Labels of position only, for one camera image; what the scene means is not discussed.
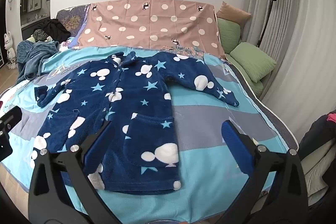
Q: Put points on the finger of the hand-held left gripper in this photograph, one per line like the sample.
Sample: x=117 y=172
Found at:
x=4 y=148
x=11 y=115

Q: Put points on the pink cloth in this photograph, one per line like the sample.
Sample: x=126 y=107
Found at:
x=332 y=117

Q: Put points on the pink polka-dot sheet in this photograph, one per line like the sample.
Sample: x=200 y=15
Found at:
x=157 y=29

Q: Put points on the blue-grey rumpled blanket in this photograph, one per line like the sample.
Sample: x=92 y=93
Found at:
x=34 y=56

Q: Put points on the floral patterned cloth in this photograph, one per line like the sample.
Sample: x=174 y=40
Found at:
x=183 y=50

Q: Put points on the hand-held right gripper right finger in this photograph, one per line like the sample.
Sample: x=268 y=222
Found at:
x=236 y=145

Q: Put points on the green pillow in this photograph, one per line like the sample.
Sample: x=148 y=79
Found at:
x=229 y=32
x=253 y=61

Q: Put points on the dark clothing pile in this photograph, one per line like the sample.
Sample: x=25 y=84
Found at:
x=317 y=134

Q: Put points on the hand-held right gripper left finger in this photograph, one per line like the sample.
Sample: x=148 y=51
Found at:
x=98 y=140

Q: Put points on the white cat figurines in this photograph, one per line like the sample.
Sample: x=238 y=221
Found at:
x=10 y=50

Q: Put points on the tan pillow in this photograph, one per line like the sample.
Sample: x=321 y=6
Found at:
x=233 y=12

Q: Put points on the blue fleece star-print robe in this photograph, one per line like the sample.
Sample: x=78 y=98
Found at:
x=147 y=119

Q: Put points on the grey pleated curtain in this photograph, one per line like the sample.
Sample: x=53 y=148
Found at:
x=302 y=43

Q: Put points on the blue grey striped blanket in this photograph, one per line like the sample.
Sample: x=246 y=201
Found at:
x=199 y=113

